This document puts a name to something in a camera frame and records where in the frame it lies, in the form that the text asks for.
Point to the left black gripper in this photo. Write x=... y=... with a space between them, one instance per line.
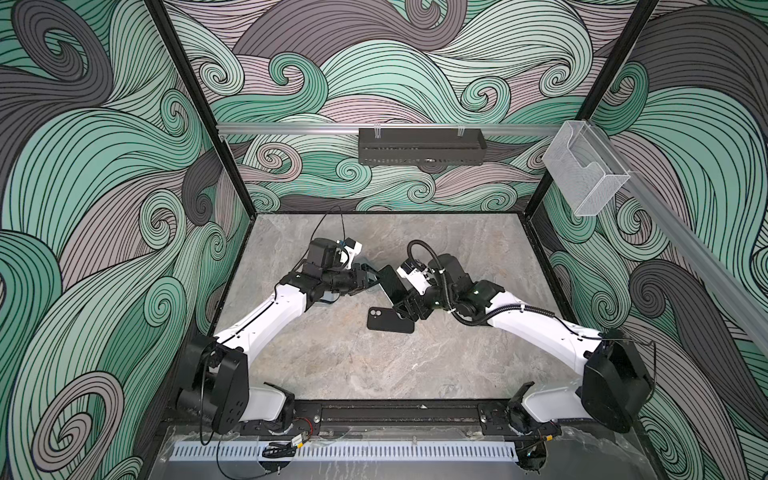
x=362 y=278

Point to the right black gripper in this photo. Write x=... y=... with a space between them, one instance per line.
x=410 y=302

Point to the black smartphone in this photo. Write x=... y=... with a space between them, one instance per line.
x=392 y=285

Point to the black phone case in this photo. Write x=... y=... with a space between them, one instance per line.
x=387 y=320

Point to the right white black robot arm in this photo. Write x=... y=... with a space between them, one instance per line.
x=612 y=383

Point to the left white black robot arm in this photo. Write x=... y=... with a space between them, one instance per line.
x=213 y=378

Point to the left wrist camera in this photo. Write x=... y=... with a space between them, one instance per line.
x=350 y=249

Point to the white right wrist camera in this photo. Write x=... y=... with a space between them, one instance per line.
x=416 y=278

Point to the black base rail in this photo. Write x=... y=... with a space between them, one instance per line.
x=396 y=414

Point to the black wall tray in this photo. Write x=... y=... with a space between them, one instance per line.
x=411 y=146

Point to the clear acrylic wall holder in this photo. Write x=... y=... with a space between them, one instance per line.
x=587 y=169

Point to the white slotted cable duct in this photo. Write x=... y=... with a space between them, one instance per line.
x=438 y=451

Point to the right aluminium rail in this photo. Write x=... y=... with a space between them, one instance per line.
x=666 y=197

